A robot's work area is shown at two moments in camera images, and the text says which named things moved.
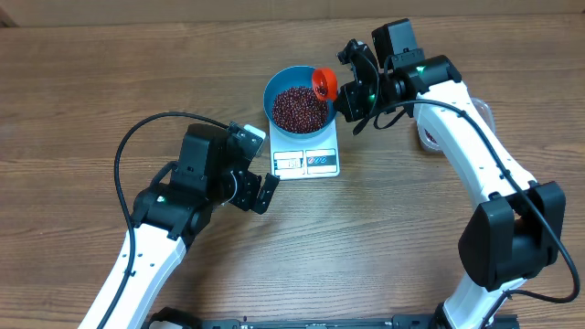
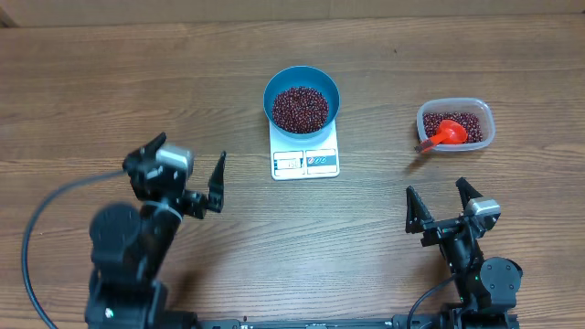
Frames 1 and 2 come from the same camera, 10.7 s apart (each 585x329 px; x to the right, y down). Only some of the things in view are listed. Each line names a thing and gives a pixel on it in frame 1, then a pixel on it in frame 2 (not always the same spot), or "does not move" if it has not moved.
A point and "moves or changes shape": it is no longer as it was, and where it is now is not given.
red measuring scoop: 324,84 moves or changes shape
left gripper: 247,199 → 196,206
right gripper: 349,104 → 417,221
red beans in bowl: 298,110 does not move
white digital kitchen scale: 305,158 does not move
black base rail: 180,318 does not move
